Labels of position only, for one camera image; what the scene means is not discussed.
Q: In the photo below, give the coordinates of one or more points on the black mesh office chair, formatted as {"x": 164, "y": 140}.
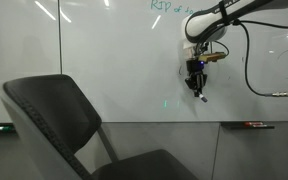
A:
{"x": 54, "y": 120}

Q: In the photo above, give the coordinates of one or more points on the gold wrist camera mount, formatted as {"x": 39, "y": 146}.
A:
{"x": 212, "y": 57}

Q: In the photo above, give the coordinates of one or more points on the red whiteboard marker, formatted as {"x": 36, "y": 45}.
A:
{"x": 253, "y": 123}

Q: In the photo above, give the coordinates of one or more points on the left whiteboard panel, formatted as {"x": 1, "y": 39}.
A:
{"x": 29, "y": 40}

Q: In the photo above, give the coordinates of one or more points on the large white whiteboard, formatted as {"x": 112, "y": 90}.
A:
{"x": 126, "y": 57}

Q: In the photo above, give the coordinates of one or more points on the black marker tray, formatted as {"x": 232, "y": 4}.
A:
{"x": 240, "y": 126}

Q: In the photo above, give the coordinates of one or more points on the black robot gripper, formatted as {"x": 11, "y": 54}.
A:
{"x": 196, "y": 79}

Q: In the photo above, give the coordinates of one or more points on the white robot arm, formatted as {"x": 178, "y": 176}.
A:
{"x": 202, "y": 27}

